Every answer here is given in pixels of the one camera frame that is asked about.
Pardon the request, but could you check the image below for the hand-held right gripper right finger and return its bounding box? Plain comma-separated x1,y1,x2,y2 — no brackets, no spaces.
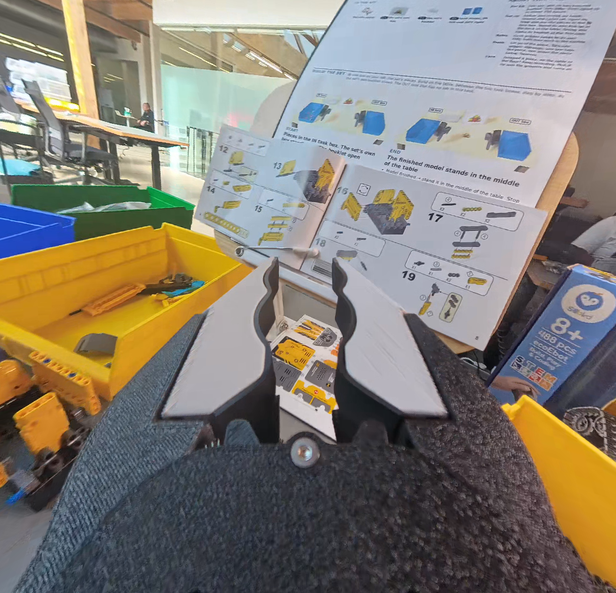
332,258,449,444

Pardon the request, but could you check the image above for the group of black office chairs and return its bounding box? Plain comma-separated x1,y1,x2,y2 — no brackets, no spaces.
0,78,121,186

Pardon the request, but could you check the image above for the stack of clear storage boxes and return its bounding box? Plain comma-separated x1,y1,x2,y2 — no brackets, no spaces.
5,56,73,104

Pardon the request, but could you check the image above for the teal lego piece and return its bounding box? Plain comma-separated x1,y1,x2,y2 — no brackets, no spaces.
161,279,207,299

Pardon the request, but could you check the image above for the yellow black lego model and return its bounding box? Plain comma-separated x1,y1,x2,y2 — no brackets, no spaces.
0,350,104,512

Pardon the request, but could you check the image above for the green plastic bin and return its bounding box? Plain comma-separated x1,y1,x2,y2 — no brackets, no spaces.
11,184,195,241

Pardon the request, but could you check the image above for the lego sticker sheet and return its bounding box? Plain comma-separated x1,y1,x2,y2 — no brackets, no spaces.
269,314,343,416

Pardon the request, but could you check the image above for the long wooden desk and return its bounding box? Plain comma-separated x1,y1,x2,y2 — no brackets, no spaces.
19,103,191,191

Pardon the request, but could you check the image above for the blue lego set box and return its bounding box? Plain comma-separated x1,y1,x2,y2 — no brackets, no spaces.
488,264,616,417

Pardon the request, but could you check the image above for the lego instruction booklet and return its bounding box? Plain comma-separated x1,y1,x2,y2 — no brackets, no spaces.
194,124,549,351

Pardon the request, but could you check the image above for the yellow plastic bin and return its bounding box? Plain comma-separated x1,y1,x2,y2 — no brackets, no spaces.
0,223,253,402
502,395,616,591

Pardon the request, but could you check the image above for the blue plastic bin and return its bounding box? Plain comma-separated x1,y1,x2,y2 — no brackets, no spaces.
0,203,76,259

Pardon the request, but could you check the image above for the black lego beam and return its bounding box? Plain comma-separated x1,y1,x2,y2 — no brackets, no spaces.
143,274,194,294

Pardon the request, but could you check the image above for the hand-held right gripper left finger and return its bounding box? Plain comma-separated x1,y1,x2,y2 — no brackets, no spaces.
159,257,281,444

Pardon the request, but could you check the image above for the instruction booklet on stand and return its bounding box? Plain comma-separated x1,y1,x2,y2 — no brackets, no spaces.
214,80,580,442

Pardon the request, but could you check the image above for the wooden pillar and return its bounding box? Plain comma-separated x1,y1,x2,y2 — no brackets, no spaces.
58,0,100,118

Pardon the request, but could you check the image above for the grey lego panel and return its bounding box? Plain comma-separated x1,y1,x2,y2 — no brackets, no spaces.
73,333,119,356

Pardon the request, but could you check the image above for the orange lego frame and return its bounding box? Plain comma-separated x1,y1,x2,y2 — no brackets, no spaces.
81,283,146,316

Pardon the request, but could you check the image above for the printed task instruction sheet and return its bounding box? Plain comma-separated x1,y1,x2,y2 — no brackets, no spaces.
272,0,604,206

